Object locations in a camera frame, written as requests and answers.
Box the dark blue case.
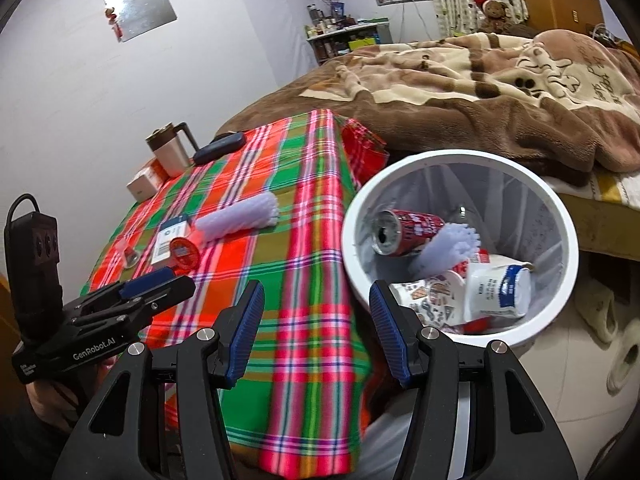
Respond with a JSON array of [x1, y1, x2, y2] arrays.
[[192, 131, 247, 166]]

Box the white round trash bin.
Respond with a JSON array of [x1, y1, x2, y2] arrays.
[[341, 150, 580, 347]]

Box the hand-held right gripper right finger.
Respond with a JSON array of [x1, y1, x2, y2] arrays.
[[369, 280, 581, 480]]

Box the person's grey trouser leg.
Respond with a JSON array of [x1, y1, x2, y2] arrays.
[[350, 400, 416, 480]]

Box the person's left hand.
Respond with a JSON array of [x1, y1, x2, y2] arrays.
[[27, 377, 101, 433]]

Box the white cup with blue label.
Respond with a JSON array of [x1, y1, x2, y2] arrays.
[[462, 262, 532, 323]]

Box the purple fuzzy sock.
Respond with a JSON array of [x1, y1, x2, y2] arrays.
[[194, 192, 279, 235]]

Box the blue and white packet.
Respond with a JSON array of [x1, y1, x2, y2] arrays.
[[152, 214, 195, 263]]

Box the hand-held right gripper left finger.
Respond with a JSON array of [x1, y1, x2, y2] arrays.
[[52, 280, 266, 480]]

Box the red drink can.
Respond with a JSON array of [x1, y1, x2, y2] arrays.
[[372, 208, 446, 257]]

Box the plaid tablecloth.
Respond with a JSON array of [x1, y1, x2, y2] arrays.
[[82, 109, 373, 466]]

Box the red round lid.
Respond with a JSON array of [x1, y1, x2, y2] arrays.
[[169, 237, 202, 275]]

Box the yellow bed mattress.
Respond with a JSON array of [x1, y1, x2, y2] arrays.
[[550, 180, 640, 261]]

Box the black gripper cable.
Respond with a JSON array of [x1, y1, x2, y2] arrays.
[[6, 194, 46, 221]]

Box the red hanging ornament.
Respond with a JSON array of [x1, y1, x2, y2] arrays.
[[104, 6, 123, 43]]

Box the steel travel mug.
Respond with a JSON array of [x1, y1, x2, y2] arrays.
[[146, 121, 199, 178]]

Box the row of bottles and jars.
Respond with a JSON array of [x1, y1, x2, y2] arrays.
[[306, 2, 381, 38]]

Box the silver foil wall sheet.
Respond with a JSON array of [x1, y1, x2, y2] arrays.
[[103, 0, 178, 43]]

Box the clear plastic bin liner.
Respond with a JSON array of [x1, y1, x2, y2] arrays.
[[352, 162, 566, 311]]

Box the small white orange box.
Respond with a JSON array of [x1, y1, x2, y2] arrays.
[[126, 157, 169, 202]]

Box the brown beige printed blanket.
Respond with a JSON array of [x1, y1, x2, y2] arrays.
[[215, 30, 640, 186]]

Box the patterned paper cup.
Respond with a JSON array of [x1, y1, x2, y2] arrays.
[[389, 270, 471, 331]]

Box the cream slipper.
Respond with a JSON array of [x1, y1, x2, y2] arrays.
[[575, 280, 618, 345], [606, 317, 640, 395]]

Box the red gift bag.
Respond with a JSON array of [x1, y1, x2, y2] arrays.
[[340, 117, 391, 186]]

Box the white wall shelf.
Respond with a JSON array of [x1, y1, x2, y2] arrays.
[[306, 22, 393, 66]]

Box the brown teddy bear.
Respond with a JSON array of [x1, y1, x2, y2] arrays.
[[472, 0, 531, 36]]

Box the white patterned bed sheet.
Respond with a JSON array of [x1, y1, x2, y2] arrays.
[[592, 167, 640, 206]]

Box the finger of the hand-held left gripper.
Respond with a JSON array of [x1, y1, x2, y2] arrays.
[[70, 275, 197, 331], [62, 266, 176, 318]]

